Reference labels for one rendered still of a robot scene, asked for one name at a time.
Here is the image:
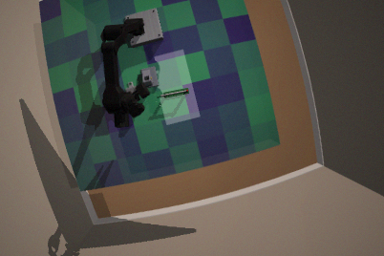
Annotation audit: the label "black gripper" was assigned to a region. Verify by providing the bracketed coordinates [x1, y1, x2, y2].
[124, 82, 150, 107]

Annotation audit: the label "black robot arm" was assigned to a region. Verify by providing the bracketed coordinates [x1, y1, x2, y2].
[101, 18, 145, 128]

